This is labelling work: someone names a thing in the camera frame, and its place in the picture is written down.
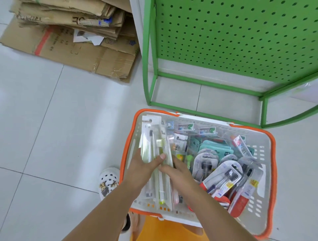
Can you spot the white clog shoe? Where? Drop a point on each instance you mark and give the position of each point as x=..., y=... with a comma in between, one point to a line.
x=109, y=181

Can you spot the person's right hand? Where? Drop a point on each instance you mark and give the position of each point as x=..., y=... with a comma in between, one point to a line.
x=181, y=178

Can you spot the yellow plastic stool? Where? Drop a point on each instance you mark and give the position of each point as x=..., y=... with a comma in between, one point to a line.
x=159, y=231

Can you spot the white orange shopping basket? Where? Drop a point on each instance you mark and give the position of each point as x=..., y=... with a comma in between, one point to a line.
x=261, y=208

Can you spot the pile of red grey toothbrush packs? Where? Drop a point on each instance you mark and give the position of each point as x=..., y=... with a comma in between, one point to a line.
x=218, y=164

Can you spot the person's right forearm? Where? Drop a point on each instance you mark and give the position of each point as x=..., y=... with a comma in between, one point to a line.
x=218, y=218

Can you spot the bundle of green toothbrush packs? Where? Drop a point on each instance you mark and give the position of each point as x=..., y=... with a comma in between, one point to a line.
x=149, y=136

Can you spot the person's left forearm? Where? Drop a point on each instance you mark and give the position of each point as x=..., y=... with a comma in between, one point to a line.
x=104, y=216

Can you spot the person's left hand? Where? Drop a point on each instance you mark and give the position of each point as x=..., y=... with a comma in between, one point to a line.
x=141, y=171

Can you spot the pile of flattened cardboard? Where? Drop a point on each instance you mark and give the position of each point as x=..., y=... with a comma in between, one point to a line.
x=69, y=39

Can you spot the green pegboard display rack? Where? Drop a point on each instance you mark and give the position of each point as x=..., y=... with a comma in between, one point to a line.
x=228, y=34

